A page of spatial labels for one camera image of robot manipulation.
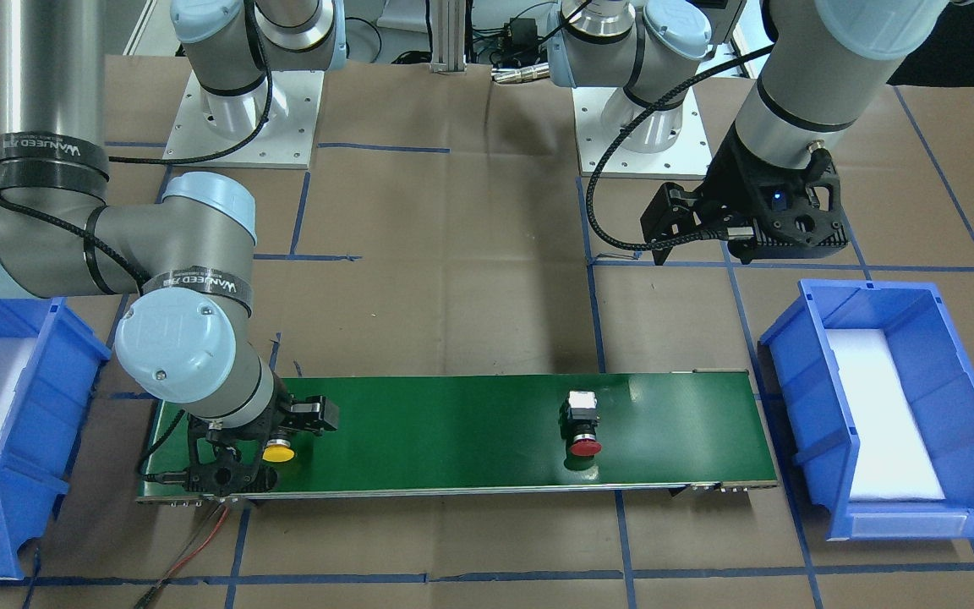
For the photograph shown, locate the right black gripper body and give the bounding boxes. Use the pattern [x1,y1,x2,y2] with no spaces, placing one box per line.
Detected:
[183,381,293,497]

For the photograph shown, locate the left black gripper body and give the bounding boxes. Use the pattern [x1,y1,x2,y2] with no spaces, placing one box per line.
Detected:
[698,127,847,260]

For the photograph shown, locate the yellow push button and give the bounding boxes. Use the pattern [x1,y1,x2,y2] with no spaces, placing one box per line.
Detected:
[261,431,297,464]

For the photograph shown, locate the red push button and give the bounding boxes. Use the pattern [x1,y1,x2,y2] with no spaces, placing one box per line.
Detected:
[560,391,602,458]

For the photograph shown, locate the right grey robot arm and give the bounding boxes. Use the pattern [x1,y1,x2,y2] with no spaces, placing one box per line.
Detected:
[0,1,337,497]

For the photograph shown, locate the green conveyor belt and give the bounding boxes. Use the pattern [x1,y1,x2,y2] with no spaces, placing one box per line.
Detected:
[134,359,780,507]

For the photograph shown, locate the blue plastic bin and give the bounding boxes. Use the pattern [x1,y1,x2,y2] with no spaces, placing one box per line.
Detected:
[761,280,974,540]
[0,298,111,579]

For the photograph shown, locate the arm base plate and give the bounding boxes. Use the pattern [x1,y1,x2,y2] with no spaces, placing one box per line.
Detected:
[573,85,718,181]
[164,71,325,170]

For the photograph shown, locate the black braided cable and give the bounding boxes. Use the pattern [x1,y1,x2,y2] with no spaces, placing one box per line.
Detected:
[584,44,774,252]

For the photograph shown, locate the red orange wires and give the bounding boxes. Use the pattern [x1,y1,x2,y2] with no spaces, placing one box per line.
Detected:
[134,506,230,608]

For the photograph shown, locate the aluminium profile post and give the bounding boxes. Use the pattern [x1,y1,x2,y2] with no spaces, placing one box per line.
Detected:
[426,1,470,74]

